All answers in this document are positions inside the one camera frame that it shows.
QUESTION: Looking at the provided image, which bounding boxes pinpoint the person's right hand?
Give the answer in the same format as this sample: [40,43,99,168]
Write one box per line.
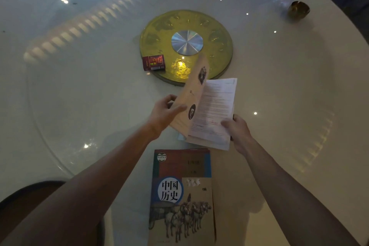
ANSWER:
[220,114,255,157]

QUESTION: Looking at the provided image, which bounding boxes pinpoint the person's left hand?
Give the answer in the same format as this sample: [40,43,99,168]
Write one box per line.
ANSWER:
[147,94,188,140]

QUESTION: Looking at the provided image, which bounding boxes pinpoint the paperback book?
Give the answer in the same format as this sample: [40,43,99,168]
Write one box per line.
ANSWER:
[170,53,238,151]

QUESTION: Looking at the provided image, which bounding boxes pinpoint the person's left forearm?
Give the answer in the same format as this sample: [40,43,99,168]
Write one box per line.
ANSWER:
[0,123,159,246]

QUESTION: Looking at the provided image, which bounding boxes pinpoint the person's right forearm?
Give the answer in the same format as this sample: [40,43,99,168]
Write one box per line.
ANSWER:
[238,136,361,246]

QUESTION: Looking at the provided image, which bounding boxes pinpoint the red cigarette pack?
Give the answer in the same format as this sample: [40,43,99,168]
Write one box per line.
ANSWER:
[142,54,166,71]

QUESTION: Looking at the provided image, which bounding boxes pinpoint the silver metal hub disc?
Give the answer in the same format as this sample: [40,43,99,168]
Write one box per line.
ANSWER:
[171,30,204,56]

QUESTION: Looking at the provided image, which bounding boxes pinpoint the golden round turntable base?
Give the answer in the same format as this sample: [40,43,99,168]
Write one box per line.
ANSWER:
[139,9,234,87]

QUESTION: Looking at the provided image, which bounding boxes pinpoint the textbook with horse cover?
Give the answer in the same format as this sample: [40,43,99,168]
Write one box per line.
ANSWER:
[147,148,217,246]

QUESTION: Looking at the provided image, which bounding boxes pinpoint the round glass turntable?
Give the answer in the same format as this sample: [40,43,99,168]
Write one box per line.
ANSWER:
[25,0,338,178]

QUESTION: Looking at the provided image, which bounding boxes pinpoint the small golden bowl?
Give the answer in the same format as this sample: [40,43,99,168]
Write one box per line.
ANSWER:
[288,1,311,20]

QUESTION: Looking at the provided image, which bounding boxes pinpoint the dark round chair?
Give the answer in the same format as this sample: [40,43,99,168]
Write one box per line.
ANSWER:
[0,181,106,246]

